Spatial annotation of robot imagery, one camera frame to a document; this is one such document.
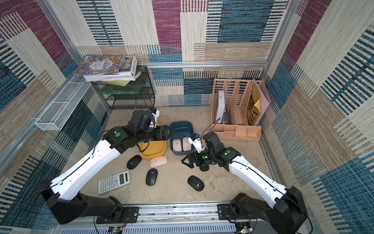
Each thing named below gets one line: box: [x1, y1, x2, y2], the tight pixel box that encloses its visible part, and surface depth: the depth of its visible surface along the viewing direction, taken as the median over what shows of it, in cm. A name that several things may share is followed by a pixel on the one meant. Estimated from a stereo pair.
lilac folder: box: [251, 78, 272, 126], surface depth 88 cm
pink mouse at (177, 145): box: [172, 138, 182, 152], surface depth 98 cm
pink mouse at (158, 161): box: [149, 155, 169, 168], surface depth 92 cm
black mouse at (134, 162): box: [126, 155, 142, 170], surface depth 91 cm
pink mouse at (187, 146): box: [182, 136, 192, 151], surface depth 98 cm
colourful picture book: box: [74, 55, 126, 76], surface depth 83 cm
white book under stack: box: [82, 71, 142, 82], surface depth 83 cm
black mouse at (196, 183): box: [187, 175, 206, 192], surface depth 83 cm
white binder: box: [215, 89, 225, 124], surface depth 98 cm
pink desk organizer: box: [210, 78, 262, 142], surface depth 101 cm
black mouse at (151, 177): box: [145, 168, 159, 186], surface depth 86 cm
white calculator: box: [98, 170, 131, 195], surface depth 85 cm
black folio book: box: [119, 55, 138, 78], surface depth 86 cm
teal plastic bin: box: [170, 120, 195, 156], surface depth 98 cm
